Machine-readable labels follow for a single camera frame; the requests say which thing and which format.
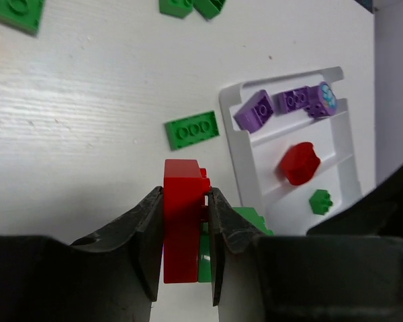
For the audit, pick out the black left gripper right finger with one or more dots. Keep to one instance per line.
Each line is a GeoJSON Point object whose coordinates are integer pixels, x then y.
{"type": "Point", "coordinates": [228, 232]}

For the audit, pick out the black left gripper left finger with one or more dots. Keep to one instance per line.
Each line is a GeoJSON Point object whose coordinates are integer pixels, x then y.
{"type": "Point", "coordinates": [117, 274]}

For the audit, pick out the red lego brick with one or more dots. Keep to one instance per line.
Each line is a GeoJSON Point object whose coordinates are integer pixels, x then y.
{"type": "Point", "coordinates": [185, 186]}

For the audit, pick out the red flower lego piece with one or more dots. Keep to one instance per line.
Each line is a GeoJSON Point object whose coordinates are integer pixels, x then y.
{"type": "Point", "coordinates": [300, 163]}

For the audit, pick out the dark purple lego brick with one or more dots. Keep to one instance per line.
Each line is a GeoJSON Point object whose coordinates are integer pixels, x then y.
{"type": "Point", "coordinates": [293, 100]}

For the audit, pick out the purple flower lego piece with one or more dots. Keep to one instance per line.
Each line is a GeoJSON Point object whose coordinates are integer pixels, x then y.
{"type": "Point", "coordinates": [322, 101]}

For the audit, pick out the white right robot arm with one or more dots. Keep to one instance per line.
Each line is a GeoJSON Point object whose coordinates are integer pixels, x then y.
{"type": "Point", "coordinates": [378, 213]}

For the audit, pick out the green flat lego plate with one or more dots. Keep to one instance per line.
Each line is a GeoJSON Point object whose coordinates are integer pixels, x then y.
{"type": "Point", "coordinates": [191, 130]}

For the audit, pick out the white divided tray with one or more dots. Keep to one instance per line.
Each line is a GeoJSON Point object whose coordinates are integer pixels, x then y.
{"type": "Point", "coordinates": [292, 209]}

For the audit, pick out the green lego brick top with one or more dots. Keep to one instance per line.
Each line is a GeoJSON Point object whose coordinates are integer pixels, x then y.
{"type": "Point", "coordinates": [209, 9]}

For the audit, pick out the small green lego square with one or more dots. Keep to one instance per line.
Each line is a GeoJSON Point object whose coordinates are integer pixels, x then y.
{"type": "Point", "coordinates": [176, 8]}

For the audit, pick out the green long lego brick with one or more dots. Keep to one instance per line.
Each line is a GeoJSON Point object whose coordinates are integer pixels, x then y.
{"type": "Point", "coordinates": [25, 15]}

